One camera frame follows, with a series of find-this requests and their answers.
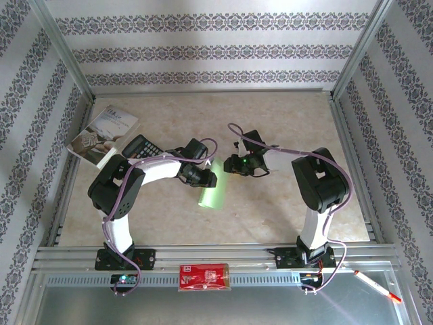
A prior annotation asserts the grey sheet metal panel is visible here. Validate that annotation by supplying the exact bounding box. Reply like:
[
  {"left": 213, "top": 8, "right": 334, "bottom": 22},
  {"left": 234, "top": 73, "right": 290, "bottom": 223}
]
[{"left": 32, "top": 270, "right": 409, "bottom": 325}]

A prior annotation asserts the black desk calculator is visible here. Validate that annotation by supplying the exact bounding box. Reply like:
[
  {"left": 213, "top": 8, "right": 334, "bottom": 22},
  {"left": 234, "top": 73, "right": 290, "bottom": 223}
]
[{"left": 121, "top": 134, "right": 164, "bottom": 160}]

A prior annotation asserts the red packet in plastic sleeve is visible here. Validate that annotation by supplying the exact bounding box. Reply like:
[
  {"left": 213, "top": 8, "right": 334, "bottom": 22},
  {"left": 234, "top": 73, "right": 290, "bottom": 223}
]
[{"left": 178, "top": 263, "right": 233, "bottom": 292}]

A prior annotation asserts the paperback book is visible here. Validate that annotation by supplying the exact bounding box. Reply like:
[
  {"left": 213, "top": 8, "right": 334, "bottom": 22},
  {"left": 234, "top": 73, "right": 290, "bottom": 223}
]
[{"left": 66, "top": 104, "right": 141, "bottom": 170}]

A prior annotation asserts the white red marker pen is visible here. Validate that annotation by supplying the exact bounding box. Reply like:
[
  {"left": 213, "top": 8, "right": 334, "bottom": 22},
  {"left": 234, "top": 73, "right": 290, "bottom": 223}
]
[{"left": 353, "top": 269, "right": 403, "bottom": 303}]

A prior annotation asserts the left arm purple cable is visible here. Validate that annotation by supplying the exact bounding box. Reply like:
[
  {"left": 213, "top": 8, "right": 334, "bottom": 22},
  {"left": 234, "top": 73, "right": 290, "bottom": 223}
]
[{"left": 101, "top": 137, "right": 219, "bottom": 297}]

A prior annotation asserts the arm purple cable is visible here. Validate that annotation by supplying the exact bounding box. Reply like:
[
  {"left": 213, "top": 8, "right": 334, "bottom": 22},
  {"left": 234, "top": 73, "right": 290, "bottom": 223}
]
[
  {"left": 227, "top": 123, "right": 355, "bottom": 294},
  {"left": 101, "top": 137, "right": 219, "bottom": 297}
]

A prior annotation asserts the wide aluminium profile rail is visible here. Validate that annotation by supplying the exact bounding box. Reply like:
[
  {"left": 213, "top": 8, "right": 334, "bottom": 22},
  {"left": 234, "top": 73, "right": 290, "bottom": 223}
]
[{"left": 32, "top": 243, "right": 402, "bottom": 272}]

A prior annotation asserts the thin aluminium frame rail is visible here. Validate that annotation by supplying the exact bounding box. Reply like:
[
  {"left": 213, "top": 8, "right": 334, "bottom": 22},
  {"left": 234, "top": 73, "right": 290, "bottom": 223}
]
[{"left": 90, "top": 87, "right": 334, "bottom": 98}]

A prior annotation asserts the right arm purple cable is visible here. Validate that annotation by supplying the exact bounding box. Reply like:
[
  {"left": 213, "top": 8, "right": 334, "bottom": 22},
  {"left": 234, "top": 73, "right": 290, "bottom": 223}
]
[{"left": 227, "top": 123, "right": 355, "bottom": 294}]

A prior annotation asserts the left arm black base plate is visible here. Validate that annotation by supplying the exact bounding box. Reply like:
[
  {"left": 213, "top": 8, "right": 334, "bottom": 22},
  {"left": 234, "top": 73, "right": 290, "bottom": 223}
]
[{"left": 94, "top": 248, "right": 157, "bottom": 272}]

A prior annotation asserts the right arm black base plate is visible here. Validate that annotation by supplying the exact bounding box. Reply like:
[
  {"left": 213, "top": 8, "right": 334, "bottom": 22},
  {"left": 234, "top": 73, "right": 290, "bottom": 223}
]
[{"left": 267, "top": 246, "right": 337, "bottom": 270}]

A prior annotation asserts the grey slotted cable duct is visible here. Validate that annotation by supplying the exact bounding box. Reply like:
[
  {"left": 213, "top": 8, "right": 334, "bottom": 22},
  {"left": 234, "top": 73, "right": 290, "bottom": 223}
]
[{"left": 45, "top": 273, "right": 305, "bottom": 287}]

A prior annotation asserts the slotted aluminium table rail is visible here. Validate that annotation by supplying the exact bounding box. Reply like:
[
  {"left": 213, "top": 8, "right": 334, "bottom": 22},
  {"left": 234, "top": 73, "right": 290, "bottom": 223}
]
[
  {"left": 46, "top": 97, "right": 96, "bottom": 246},
  {"left": 329, "top": 96, "right": 385, "bottom": 243}
]

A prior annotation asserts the aluminium frame post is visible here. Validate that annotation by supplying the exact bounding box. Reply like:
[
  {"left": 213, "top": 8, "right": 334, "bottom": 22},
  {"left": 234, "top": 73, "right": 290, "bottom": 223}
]
[
  {"left": 330, "top": 0, "right": 396, "bottom": 100},
  {"left": 28, "top": 0, "right": 96, "bottom": 102}
]

